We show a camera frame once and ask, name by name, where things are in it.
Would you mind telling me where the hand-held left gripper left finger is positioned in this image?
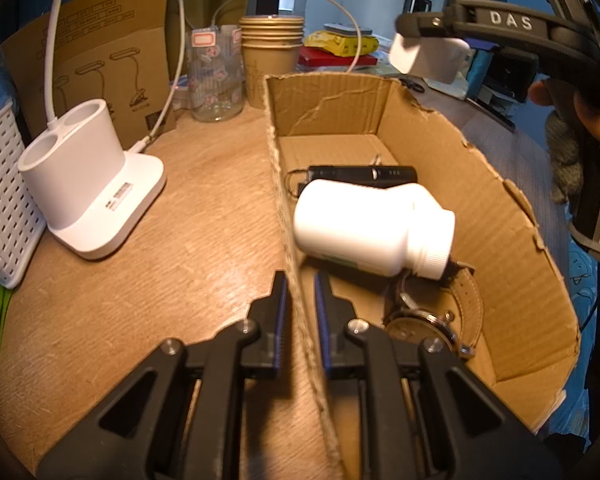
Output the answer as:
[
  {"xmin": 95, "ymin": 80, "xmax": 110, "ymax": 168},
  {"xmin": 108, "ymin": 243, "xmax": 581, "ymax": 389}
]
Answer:
[{"xmin": 36, "ymin": 270, "xmax": 293, "ymax": 480}]

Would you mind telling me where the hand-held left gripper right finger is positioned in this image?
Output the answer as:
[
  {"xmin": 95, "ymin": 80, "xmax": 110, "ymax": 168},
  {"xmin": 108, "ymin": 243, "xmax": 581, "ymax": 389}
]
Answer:
[{"xmin": 312, "ymin": 271, "xmax": 563, "ymax": 480}]

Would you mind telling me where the white charger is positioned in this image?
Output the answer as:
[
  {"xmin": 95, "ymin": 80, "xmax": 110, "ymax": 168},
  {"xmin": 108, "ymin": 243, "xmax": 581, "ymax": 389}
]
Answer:
[{"xmin": 390, "ymin": 34, "xmax": 472, "ymax": 84}]

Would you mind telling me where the white plastic bottle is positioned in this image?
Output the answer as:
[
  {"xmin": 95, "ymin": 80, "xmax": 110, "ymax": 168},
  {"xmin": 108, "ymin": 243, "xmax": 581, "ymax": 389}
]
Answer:
[{"xmin": 292, "ymin": 178, "xmax": 456, "ymax": 279}]

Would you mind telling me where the cardboard box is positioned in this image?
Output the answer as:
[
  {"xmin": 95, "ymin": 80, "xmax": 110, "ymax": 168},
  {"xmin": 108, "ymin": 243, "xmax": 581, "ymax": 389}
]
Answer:
[{"xmin": 262, "ymin": 72, "xmax": 581, "ymax": 480}]

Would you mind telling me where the person's right forearm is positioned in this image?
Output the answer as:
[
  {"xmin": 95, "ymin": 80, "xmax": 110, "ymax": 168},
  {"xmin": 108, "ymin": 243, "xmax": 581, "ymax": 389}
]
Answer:
[{"xmin": 545, "ymin": 105, "xmax": 600, "ymax": 206}]

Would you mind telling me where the person's right hand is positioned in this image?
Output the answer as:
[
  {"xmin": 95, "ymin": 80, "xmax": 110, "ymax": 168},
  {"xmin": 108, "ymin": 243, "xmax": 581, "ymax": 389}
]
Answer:
[{"xmin": 527, "ymin": 79, "xmax": 600, "ymax": 140}]

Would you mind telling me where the dark screen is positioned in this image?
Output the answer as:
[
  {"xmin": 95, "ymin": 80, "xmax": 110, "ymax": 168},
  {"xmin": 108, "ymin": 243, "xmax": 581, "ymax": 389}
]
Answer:
[{"xmin": 480, "ymin": 50, "xmax": 538, "ymax": 128}]

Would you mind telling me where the pale green container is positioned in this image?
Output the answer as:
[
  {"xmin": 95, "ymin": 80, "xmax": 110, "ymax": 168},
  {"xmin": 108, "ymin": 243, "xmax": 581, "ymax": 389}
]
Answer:
[{"xmin": 422, "ymin": 67, "xmax": 468, "ymax": 101}]

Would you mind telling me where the blue printed cloth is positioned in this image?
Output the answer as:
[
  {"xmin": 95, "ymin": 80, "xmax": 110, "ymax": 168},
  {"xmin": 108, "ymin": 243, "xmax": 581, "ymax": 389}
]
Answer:
[{"xmin": 540, "ymin": 240, "xmax": 600, "ymax": 441}]

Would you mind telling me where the grey flat box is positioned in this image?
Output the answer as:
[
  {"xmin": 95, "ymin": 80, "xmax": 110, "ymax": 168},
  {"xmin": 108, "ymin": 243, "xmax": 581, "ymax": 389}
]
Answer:
[{"xmin": 324, "ymin": 22, "xmax": 373, "ymax": 38}]

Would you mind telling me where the yellow snack packet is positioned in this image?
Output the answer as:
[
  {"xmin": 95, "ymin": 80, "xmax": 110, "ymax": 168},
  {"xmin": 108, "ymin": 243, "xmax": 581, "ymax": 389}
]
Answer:
[{"xmin": 302, "ymin": 30, "xmax": 381, "ymax": 58}]

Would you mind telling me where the metal carabiner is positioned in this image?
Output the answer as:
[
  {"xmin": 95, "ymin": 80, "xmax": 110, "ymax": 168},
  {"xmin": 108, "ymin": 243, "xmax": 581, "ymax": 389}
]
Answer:
[{"xmin": 284, "ymin": 169, "xmax": 312, "ymax": 199}]

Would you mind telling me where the red book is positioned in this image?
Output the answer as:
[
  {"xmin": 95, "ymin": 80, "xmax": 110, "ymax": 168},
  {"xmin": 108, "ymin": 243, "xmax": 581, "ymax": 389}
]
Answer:
[{"xmin": 297, "ymin": 46, "xmax": 379, "ymax": 72}]

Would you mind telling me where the black flashlight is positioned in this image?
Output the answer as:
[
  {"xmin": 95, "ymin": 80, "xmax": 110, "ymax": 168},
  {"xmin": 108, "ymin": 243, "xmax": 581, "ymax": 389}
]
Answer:
[{"xmin": 307, "ymin": 164, "xmax": 418, "ymax": 190}]

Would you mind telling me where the stack of brown paper cups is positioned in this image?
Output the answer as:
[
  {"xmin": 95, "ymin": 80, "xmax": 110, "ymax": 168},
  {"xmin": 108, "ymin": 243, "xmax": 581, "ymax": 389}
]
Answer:
[{"xmin": 238, "ymin": 15, "xmax": 306, "ymax": 109}]

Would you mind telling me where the white lamp base holder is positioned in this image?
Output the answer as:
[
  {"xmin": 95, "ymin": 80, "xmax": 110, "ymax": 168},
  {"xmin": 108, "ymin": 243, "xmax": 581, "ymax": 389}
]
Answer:
[{"xmin": 17, "ymin": 0, "xmax": 167, "ymax": 261}]

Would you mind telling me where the glass jar with stickers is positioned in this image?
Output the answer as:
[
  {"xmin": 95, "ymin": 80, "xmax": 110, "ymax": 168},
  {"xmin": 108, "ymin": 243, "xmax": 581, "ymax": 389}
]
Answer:
[{"xmin": 185, "ymin": 25, "xmax": 245, "ymax": 123}]

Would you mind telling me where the white perforated plastic basket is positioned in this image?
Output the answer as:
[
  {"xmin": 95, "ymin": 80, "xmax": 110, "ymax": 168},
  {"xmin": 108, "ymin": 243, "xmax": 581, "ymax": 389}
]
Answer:
[{"xmin": 0, "ymin": 100, "xmax": 48, "ymax": 290}]

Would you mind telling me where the flat printed cardboard packaging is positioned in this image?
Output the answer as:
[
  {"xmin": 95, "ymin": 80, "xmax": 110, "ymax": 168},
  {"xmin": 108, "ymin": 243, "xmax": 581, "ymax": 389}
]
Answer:
[{"xmin": 0, "ymin": 0, "xmax": 177, "ymax": 153}]

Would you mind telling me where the wristwatch with brown strap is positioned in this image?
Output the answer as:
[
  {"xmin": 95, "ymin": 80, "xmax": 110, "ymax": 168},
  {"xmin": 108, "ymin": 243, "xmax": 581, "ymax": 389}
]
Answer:
[{"xmin": 382, "ymin": 260, "xmax": 485, "ymax": 358}]

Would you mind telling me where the white lamp power cable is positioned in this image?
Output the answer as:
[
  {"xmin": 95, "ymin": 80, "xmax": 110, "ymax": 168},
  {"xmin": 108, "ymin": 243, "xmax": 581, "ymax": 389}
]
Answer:
[{"xmin": 135, "ymin": 0, "xmax": 188, "ymax": 153}]

